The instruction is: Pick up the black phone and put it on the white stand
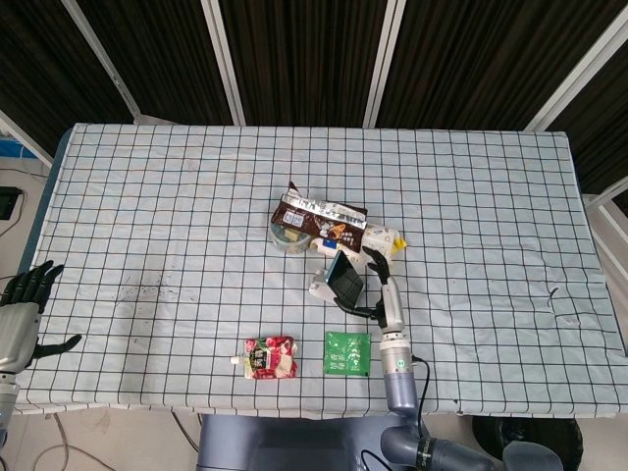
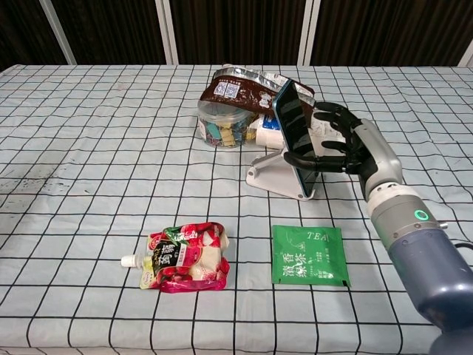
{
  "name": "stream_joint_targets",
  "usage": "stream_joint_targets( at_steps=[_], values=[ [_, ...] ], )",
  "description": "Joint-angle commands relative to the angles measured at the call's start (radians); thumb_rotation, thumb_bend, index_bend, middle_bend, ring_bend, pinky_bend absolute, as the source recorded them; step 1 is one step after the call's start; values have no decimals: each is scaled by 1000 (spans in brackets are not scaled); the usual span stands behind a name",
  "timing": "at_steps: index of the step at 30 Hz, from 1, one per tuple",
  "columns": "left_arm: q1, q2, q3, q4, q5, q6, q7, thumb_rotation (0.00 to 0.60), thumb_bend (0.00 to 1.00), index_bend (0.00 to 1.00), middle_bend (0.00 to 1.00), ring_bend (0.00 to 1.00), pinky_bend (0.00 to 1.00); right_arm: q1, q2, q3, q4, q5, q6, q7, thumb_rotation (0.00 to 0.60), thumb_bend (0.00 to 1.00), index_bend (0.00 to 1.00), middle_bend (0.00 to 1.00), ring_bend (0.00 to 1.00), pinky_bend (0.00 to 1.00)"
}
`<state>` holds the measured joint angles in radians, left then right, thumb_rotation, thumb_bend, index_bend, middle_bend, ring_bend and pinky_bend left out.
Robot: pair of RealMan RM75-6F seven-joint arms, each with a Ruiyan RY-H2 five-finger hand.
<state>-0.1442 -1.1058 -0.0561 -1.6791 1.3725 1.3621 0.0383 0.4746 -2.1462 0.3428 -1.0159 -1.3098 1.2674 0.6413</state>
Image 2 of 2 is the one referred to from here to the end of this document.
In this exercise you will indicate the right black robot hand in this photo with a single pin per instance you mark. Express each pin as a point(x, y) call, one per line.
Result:
point(373, 155)

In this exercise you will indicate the black smartphone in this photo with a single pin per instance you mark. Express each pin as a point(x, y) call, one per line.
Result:
point(293, 125)

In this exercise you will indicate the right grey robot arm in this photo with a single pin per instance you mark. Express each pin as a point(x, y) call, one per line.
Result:
point(425, 259)

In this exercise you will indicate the white folding phone stand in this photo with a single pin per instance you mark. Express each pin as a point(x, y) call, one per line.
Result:
point(273, 174)

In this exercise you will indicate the white yellow tissue pack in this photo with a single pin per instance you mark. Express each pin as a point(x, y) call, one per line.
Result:
point(268, 135)

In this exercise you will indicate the green tea sachet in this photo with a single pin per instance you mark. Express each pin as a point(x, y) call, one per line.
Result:
point(308, 259)

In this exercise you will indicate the dark slatted partition panel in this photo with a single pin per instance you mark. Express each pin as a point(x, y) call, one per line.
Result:
point(388, 29)
point(111, 29)
point(240, 29)
point(18, 29)

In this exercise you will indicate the brown foil snack bag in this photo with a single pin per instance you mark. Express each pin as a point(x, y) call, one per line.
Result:
point(236, 92)

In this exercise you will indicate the clear jar of binder clips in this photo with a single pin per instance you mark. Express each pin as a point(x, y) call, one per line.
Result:
point(221, 127)

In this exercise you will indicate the red jelly drink pouch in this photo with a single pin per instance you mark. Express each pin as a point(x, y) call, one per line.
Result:
point(192, 259)

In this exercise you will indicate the blue checkered tablecloth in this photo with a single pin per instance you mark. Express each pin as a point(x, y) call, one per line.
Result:
point(111, 166)

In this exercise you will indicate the white partition frame post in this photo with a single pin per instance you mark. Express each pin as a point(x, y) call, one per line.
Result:
point(59, 29)
point(468, 53)
point(166, 29)
point(308, 29)

